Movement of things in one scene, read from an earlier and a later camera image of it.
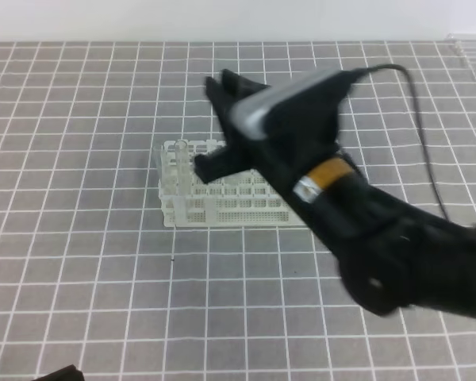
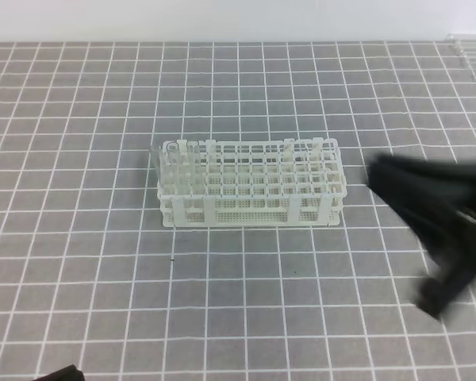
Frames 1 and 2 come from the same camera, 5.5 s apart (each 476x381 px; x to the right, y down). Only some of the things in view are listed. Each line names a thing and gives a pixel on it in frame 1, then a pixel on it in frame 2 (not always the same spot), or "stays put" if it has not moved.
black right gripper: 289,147 -> 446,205
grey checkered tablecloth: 79,271 stays put
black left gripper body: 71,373 stays put
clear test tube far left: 157,163 stays put
